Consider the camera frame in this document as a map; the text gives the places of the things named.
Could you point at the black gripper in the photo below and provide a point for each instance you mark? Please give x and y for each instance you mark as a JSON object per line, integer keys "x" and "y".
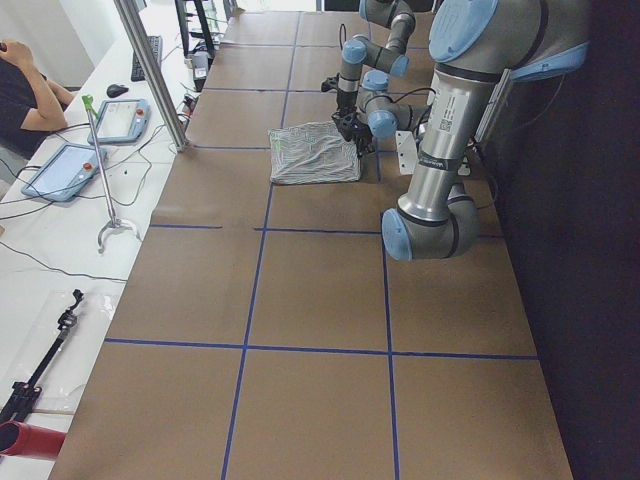
{"x": 356, "y": 131}
{"x": 345, "y": 102}

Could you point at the striped polo shirt white collar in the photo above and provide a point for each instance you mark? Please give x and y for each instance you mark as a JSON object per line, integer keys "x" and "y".
{"x": 312, "y": 153}

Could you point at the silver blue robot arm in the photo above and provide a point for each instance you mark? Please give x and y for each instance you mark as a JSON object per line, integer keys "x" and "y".
{"x": 398, "y": 17}
{"x": 472, "y": 43}

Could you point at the upper blue teach pendant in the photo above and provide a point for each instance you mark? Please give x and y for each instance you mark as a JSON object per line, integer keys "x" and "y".
{"x": 122, "y": 121}

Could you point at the blue teach pendant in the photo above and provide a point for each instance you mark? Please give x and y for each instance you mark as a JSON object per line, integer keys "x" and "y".
{"x": 122, "y": 121}
{"x": 64, "y": 174}

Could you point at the black computer mouse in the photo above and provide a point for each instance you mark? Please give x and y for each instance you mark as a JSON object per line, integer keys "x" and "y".
{"x": 116, "y": 90}

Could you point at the green tipped grabber stick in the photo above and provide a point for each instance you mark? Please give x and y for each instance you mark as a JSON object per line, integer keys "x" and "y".
{"x": 114, "y": 222}

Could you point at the lower blue teach pendant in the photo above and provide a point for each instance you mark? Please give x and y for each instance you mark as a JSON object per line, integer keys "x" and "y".
{"x": 64, "y": 174}

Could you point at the seated person in black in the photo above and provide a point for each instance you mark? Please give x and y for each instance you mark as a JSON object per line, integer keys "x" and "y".
{"x": 32, "y": 105}

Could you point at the black clamp tool on table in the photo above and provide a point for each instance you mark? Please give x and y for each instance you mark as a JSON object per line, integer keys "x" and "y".
{"x": 26, "y": 393}

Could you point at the red cylinder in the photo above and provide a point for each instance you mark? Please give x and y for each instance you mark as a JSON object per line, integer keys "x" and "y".
{"x": 30, "y": 441}

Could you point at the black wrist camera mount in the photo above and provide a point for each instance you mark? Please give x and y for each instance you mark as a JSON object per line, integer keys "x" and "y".
{"x": 329, "y": 84}

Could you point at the aluminium extrusion frame post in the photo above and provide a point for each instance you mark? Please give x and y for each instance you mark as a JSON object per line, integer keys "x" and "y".
{"x": 137, "y": 35}

